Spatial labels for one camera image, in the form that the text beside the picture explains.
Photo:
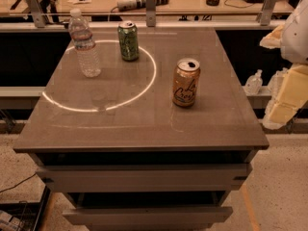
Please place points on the green soda can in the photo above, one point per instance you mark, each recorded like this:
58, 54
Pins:
128, 40

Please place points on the orange LaCroix can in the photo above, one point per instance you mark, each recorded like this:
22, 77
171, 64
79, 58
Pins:
185, 81

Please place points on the grey cabinet with drawers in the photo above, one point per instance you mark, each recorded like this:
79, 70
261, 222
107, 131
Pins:
126, 116

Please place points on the small clear bottle left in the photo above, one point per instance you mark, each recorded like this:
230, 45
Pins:
254, 83

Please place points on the metal rail bracket left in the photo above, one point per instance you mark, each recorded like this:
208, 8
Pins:
36, 13

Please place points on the clear plastic water bottle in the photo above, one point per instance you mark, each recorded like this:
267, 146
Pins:
84, 44

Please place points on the upper grey drawer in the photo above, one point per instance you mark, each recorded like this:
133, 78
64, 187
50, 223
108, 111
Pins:
144, 179

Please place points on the metal rail bracket middle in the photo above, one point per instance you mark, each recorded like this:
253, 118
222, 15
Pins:
150, 13

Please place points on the grey drawer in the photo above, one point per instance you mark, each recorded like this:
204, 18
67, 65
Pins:
144, 179
196, 217

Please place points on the metal rail bracket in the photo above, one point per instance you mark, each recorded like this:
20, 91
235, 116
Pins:
150, 13
264, 16
36, 13

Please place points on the metal rail bracket right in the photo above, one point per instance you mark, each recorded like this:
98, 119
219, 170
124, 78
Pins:
264, 16

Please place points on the lower grey drawer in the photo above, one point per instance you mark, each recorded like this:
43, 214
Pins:
196, 217

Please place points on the small clear bottle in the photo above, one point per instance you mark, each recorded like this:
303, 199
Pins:
254, 83
276, 78

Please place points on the black floor crate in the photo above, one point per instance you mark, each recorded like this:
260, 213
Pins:
23, 215

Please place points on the small clear bottle right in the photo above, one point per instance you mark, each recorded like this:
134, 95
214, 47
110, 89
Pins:
276, 78

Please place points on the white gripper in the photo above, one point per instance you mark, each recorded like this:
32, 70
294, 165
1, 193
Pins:
297, 38

